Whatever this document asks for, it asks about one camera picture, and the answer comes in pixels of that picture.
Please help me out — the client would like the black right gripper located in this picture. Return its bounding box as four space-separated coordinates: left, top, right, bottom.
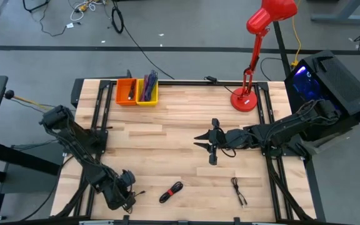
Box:
193 117 228 166

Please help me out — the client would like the thin black cable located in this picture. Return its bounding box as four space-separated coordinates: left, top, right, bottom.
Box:
231 177 249 209

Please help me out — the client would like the purple braided cable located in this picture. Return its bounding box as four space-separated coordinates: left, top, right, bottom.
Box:
145 70 159 103

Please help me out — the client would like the red desk lamp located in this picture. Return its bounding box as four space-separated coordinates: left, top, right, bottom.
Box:
229 0 299 113

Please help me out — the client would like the yellow plastic bin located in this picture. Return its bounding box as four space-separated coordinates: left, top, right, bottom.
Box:
136 77 159 107

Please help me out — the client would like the orange plastic bin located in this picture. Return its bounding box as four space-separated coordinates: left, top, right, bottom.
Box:
115 77 139 106

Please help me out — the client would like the black computer tower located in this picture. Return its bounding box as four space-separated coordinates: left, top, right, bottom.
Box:
284 49 360 141

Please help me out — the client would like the wooden stick with black knob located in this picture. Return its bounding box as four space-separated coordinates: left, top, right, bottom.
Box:
4 89 48 111

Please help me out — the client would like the grey desk leg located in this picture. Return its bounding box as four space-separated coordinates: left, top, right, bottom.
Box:
310 0 360 25

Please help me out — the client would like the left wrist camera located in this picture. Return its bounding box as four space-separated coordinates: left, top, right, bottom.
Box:
119 169 136 189

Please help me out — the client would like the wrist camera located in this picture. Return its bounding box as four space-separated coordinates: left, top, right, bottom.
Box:
226 128 250 150
119 169 136 189

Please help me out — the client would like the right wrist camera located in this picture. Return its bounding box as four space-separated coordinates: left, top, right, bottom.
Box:
226 128 250 150

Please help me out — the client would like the black lamp power cord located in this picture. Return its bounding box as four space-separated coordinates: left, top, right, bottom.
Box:
204 76 242 98

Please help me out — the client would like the black table frame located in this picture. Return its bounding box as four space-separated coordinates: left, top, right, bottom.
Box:
50 70 328 225

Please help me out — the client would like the yellow power cord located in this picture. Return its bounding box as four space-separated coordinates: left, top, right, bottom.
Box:
291 0 303 68

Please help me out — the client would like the black floor cable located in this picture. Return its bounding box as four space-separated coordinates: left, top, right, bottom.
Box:
110 0 176 81

